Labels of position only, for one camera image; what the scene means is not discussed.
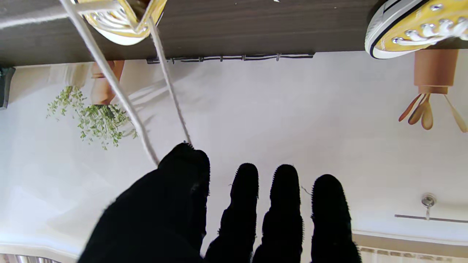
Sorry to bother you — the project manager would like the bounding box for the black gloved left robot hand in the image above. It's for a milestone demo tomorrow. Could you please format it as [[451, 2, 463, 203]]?
[[77, 142, 362, 263]]

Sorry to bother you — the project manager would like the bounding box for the white shoelace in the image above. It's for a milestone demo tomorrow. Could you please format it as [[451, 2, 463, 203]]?
[[58, 0, 192, 167]]

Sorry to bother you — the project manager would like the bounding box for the yellow canvas sneaker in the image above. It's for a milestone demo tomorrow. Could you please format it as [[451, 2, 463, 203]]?
[[75, 0, 168, 46], [365, 0, 468, 60]]

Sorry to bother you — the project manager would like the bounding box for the green plant in terracotta pot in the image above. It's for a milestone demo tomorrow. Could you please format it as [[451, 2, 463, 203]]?
[[46, 60, 139, 151]]

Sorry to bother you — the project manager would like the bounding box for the dark grey box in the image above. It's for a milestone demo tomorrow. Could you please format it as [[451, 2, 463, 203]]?
[[0, 66, 16, 110]]

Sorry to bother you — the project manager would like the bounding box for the terracotta pot with wooden utensils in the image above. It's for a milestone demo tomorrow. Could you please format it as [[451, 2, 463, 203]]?
[[399, 49, 468, 134]]

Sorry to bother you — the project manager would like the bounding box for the black cable strip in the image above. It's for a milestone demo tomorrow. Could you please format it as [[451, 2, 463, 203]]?
[[146, 53, 315, 64]]

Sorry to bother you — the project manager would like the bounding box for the wooden wall shelf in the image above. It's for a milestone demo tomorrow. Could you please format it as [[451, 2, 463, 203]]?
[[351, 230, 468, 260]]

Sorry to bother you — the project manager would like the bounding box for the metal wall rail with hook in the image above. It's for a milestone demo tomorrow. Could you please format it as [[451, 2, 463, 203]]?
[[394, 193, 468, 224]]

